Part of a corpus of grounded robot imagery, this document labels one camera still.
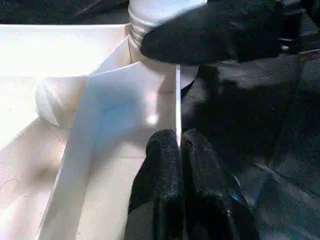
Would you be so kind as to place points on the white plastic table leg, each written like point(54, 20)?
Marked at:
point(160, 12)

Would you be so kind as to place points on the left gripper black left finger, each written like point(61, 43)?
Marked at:
point(160, 190)

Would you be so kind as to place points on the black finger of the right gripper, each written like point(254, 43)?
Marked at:
point(215, 35)

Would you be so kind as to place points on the black plastic mat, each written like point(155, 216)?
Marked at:
point(260, 125)

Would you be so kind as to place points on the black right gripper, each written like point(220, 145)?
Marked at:
point(300, 25)

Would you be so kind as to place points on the white plastic table top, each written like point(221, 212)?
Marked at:
point(100, 115)

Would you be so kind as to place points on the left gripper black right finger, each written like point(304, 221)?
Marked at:
point(212, 195)

